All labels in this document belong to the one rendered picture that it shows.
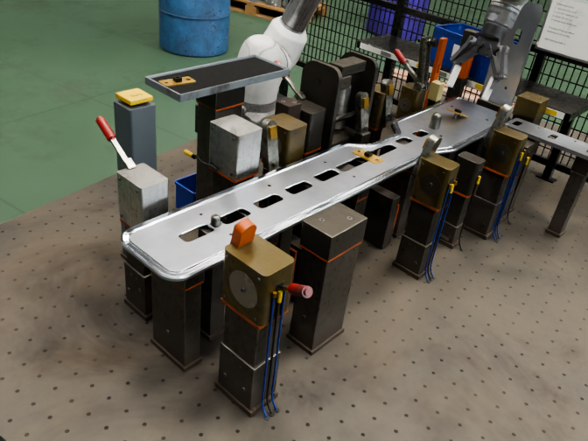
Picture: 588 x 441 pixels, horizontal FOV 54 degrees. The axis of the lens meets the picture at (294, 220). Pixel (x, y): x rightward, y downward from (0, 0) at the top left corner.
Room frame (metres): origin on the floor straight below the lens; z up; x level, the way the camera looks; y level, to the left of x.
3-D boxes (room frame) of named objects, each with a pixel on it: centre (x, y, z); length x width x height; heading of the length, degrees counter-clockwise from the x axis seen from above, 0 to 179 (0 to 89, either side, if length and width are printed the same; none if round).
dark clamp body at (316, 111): (1.51, 0.02, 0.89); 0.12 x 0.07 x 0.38; 51
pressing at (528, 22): (1.96, -0.64, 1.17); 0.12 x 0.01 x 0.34; 51
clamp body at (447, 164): (1.33, -0.36, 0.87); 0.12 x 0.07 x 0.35; 51
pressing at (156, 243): (1.38, -0.17, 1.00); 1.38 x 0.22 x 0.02; 141
